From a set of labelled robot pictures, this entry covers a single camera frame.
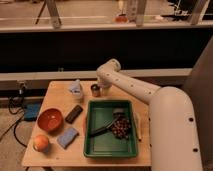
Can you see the blue box on floor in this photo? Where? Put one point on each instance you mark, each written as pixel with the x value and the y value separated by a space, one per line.
pixel 32 111

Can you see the bunch of dark grapes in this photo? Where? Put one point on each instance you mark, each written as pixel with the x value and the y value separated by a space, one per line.
pixel 121 128

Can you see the wooden fork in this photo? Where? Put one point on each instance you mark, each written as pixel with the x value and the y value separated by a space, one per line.
pixel 138 127

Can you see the blue sponge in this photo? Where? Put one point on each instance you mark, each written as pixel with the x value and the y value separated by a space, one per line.
pixel 67 137

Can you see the dark brown bar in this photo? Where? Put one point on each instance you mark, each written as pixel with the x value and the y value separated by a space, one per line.
pixel 73 114

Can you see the black handled spatula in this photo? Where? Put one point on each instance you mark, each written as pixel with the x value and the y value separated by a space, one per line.
pixel 117 114

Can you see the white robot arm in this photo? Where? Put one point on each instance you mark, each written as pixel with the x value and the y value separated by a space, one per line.
pixel 173 130

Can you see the orange bowl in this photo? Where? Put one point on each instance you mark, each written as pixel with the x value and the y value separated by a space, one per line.
pixel 50 120

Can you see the wooden table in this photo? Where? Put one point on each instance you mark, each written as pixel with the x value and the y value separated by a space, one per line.
pixel 73 156

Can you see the small metal cup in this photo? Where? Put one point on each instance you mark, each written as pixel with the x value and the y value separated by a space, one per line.
pixel 95 89

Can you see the apple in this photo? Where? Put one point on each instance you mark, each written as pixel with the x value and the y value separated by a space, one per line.
pixel 41 143

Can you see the green plastic tray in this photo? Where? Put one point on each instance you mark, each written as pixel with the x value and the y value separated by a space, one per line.
pixel 106 145

